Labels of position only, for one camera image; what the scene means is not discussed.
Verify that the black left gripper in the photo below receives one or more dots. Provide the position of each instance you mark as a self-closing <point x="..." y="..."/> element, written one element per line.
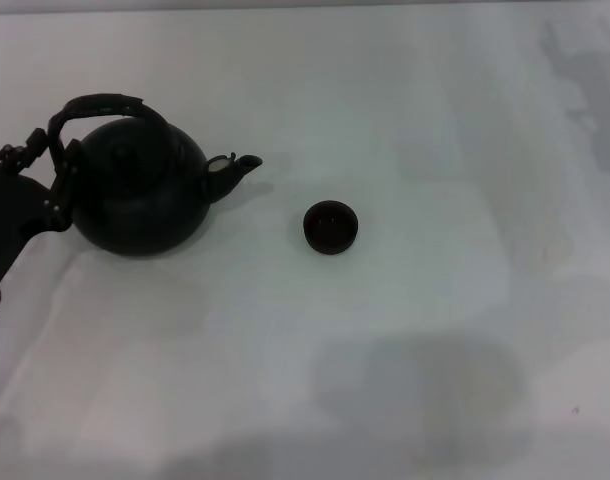
<point x="10" y="215"/>

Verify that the small dark brown teacup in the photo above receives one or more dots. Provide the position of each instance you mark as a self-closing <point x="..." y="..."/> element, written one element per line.
<point x="331" y="227"/>

